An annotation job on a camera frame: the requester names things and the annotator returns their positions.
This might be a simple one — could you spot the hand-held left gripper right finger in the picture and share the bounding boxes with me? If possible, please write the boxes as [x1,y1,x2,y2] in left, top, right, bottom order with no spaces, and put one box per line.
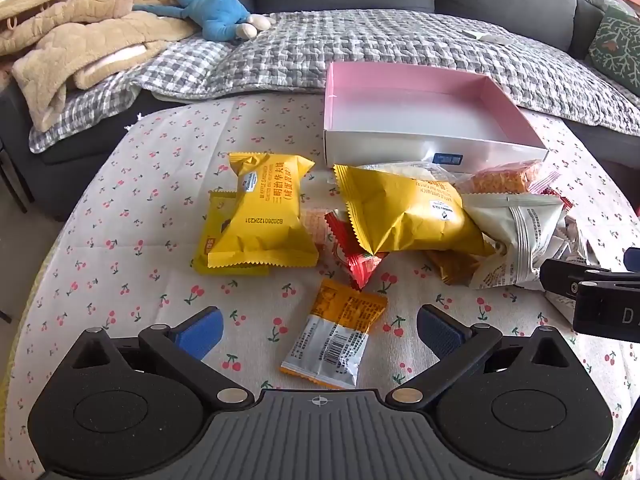
[386,304,576,407]

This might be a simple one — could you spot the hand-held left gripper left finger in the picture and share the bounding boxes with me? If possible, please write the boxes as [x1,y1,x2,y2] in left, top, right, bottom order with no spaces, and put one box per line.
[65,306,254,407]

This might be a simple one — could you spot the white printed snack packet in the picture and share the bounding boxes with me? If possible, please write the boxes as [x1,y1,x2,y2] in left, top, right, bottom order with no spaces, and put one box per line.
[545,212,601,321]

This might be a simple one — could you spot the pale green snack packet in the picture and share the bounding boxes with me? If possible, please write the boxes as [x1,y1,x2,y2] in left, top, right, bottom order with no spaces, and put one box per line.
[460,192,566,291]

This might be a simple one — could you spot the red snack packet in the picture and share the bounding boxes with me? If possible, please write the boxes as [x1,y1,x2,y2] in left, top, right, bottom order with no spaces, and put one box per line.
[530,185,573,211]
[324,211,391,291]

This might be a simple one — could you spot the yellow cracker packet blue logo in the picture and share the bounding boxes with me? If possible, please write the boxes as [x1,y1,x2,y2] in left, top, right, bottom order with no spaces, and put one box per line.
[192,191,271,277]

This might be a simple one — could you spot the orange and silver snack packet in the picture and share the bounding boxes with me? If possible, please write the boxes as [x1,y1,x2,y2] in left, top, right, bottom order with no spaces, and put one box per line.
[279,278,389,391]

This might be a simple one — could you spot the orange rice crisp packet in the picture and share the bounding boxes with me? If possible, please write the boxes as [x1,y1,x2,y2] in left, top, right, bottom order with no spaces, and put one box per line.
[467,159,561,196]

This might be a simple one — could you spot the yellow sandwich cake packet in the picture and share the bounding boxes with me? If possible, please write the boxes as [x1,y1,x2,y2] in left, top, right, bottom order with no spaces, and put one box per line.
[332,164,496,257]
[227,151,320,271]

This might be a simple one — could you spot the clear rice crisp packet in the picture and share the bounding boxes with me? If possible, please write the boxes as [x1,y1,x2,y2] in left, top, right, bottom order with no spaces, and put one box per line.
[300,207,333,246]

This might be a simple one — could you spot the pink cardboard box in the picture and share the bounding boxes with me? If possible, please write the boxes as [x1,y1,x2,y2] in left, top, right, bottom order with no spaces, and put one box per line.
[322,61,548,168]

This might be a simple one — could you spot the cherry print tablecloth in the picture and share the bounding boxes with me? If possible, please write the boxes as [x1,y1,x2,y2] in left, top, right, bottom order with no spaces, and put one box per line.
[0,95,640,476]

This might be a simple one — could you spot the green patterned cushion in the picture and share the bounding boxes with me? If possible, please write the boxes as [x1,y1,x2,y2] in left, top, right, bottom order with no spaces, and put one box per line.
[586,0,640,96]

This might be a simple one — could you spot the black metal chair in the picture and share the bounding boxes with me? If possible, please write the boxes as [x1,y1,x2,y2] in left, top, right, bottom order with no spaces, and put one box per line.
[0,137,35,216]

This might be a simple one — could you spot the grey checked quilt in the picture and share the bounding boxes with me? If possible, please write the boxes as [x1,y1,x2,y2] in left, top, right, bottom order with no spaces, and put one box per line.
[27,10,640,153]

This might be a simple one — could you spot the blue plush toy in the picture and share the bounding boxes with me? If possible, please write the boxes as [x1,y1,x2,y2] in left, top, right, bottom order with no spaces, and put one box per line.
[132,0,276,42]

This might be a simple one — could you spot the beige quilted blanket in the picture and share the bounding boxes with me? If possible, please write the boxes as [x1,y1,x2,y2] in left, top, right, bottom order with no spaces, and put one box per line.
[0,0,198,126]

